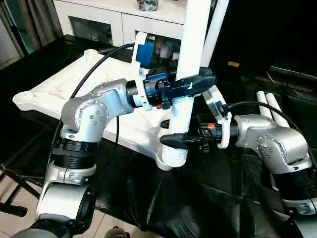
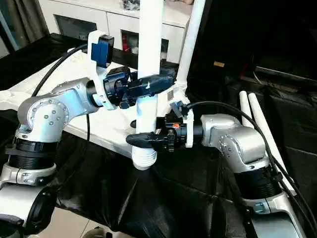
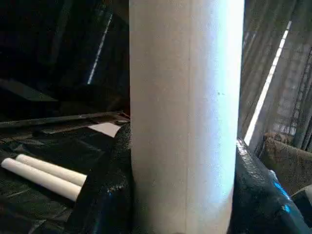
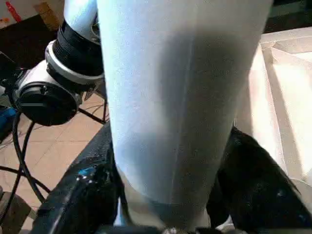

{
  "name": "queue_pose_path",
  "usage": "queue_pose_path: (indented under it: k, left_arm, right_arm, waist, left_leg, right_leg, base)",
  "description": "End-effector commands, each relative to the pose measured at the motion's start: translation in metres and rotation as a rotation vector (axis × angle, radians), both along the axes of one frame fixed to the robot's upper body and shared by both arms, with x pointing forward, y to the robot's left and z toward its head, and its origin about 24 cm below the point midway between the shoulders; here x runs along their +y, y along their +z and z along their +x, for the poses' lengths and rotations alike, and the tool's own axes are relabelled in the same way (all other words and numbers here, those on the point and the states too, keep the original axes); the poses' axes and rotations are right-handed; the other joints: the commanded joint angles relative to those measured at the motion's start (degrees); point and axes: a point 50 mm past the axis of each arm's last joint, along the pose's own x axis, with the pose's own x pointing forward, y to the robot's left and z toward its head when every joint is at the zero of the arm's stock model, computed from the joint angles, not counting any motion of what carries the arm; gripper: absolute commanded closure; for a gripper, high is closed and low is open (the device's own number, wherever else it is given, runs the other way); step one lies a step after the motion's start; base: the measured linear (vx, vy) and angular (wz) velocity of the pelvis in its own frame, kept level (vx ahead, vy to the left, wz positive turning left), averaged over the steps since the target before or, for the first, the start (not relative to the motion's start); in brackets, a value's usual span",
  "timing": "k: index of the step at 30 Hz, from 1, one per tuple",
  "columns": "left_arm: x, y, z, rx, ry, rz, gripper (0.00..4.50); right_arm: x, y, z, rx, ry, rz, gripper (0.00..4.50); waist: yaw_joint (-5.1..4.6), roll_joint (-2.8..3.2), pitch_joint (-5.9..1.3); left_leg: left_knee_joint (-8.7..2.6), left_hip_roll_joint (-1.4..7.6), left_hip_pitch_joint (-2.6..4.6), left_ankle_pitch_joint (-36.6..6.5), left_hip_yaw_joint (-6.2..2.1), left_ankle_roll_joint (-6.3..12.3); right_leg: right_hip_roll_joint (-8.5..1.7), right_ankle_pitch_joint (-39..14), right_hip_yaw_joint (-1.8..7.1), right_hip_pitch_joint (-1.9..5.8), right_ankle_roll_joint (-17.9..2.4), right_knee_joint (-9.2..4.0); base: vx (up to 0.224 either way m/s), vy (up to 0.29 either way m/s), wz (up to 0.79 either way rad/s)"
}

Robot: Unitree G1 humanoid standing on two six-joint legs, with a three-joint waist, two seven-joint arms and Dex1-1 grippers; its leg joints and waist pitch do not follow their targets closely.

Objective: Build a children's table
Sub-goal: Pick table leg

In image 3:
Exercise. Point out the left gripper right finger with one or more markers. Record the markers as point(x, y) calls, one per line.
point(256, 202)

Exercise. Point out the brown fuzzy cushion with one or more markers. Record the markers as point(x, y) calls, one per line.
point(287, 161)

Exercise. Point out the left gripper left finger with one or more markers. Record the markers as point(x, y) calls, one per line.
point(109, 195)

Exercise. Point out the white flat board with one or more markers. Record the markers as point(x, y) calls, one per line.
point(107, 128)

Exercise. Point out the white plastic table leg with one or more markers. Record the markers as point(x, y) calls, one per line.
point(44, 179)
point(56, 169)
point(185, 109)

